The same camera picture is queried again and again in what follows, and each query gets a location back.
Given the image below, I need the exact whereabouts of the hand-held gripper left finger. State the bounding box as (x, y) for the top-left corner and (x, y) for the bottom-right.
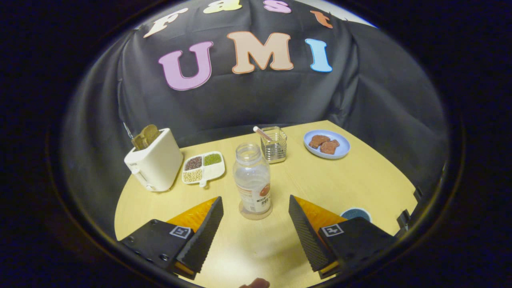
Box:
(119, 196), (224, 280)

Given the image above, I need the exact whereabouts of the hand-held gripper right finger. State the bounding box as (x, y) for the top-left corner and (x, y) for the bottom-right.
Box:
(289, 195), (398, 280)

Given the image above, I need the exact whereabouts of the dark blue round coaster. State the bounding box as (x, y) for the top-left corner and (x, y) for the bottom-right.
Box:
(340, 207), (372, 223)

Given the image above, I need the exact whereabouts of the round beige coaster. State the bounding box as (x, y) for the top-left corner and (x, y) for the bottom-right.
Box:
(239, 200), (274, 221)

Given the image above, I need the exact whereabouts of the clear plastic juice bottle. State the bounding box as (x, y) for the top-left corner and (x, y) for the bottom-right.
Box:
(233, 143), (272, 215)

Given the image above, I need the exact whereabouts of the clear glass cup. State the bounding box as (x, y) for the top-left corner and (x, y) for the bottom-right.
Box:
(261, 126), (288, 164)

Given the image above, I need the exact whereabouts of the wooden table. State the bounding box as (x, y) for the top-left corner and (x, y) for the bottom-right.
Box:
(114, 120), (418, 288)

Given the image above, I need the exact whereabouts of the white divided tray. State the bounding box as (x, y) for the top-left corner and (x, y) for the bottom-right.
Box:
(182, 151), (226, 188)

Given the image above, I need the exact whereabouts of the white toaster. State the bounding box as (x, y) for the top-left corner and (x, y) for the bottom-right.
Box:
(124, 128), (184, 192)

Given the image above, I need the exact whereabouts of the light blue plate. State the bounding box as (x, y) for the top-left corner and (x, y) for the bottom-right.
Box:
(303, 130), (351, 160)

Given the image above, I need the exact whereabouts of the brown toast slice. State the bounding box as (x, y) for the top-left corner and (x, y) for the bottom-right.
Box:
(320, 140), (340, 155)
(308, 135), (331, 149)

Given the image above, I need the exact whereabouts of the pink drinking straw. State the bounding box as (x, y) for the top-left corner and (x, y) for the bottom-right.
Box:
(253, 126), (274, 142)

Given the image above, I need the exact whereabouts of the toasted bread in toaster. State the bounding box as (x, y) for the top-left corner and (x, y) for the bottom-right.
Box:
(132, 124), (160, 151)

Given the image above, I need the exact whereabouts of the black backdrop cloth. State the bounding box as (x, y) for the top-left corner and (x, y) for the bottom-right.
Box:
(60, 0), (450, 240)

